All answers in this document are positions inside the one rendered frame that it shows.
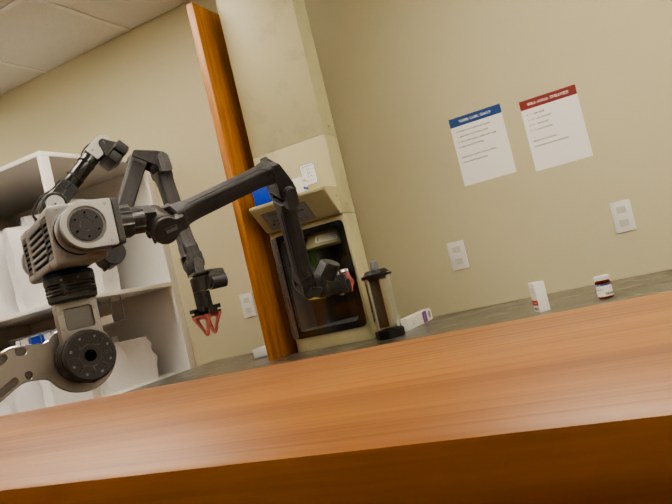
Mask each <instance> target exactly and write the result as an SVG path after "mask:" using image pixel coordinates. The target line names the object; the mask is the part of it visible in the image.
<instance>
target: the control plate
mask: <svg viewBox="0 0 672 504"><path fill-rule="evenodd" d="M297 208H298V215H299V216H301V217H300V218H299V219H300V222H303V221H307V220H310V219H314V218H316V217H315V216H314V214H313V213H312V211H311V210H310V209H309V207H308V206H307V204H306V203H305V202H301V203H300V205H299V206H298V207H297ZM304 214H306V216H304ZM261 216H262V218H263V219H264V220H265V221H266V223H267V224H268V225H269V226H270V228H271V229H272V230H276V229H279V228H281V226H280V224H279V218H278V214H277V211H276V210H275V211H272V212H269V213H265V214H262V215H261ZM273 224H275V226H273Z"/></svg>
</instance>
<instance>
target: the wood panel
mask: <svg viewBox="0 0 672 504"><path fill-rule="evenodd" d="M186 8H187V12H188V16H189V21H190V25H191V29H192V33H193V38H194V42H195V46H196V51H197V55H198V59H199V63H200V68H201V72H202V76H203V81H204V85H205V89H206V93H207V98H208V102H209V106H210V111H211V115H212V119H213V123H214V128H215V132H216V136H217V141H218V145H219V149H220V153H221V158H222V162H223V166H224V171H225V175H226V179H227V180H228V179H230V178H232V177H234V176H237V175H239V174H241V173H243V172H245V171H247V170H249V169H251V168H253V167H254V161H253V157H252V153H251V149H250V144H249V140H248V136H247V132H246V127H245V123H244V119H243V115H242V110H241V106H240V102H239V98H238V93H237V89H236V85H235V81H234V76H233V72H232V68H231V64H230V59H229V55H228V51H227V47H226V42H225V38H224V34H223V30H222V25H221V21H220V17H219V14H217V13H215V12H212V11H210V10H208V9H206V8H203V7H201V6H199V5H197V4H194V3H190V4H188V5H186ZM232 205H233V209H234V213H235V218H236V222H237V226H238V231H239V235H240V239H241V243H242V248H243V252H244V256H245V261H246V265H247V269H248V273H249V278H250V282H251V286H252V291H253V295H254V299H255V303H256V308H257V312H258V316H259V321H260V325H261V329H262V333H263V338H264V342H265V346H266V351H267V355H268V359H269V361H273V360H277V359H279V358H281V357H284V356H286V355H289V354H291V353H294V352H296V351H298V349H297V344H296V340H293V336H292V331H291V327H290V323H289V319H288V314H287V310H286V306H285V302H284V297H283V293H282V289H281V285H280V280H279V276H278V272H277V268H276V267H277V266H276V263H275V259H274V255H273V251H272V246H271V242H270V240H272V238H271V234H268V233H266V232H265V230H264V229H263V228H262V227H261V225H260V224H259V223H258V222H257V220H256V219H255V218H254V217H253V215H252V214H251V213H250V212H249V209H250V208H253V207H256V206H255V202H254V198H253V194H252V193H250V194H248V195H246V196H244V197H242V198H240V199H238V200H236V201H234V202H232Z"/></svg>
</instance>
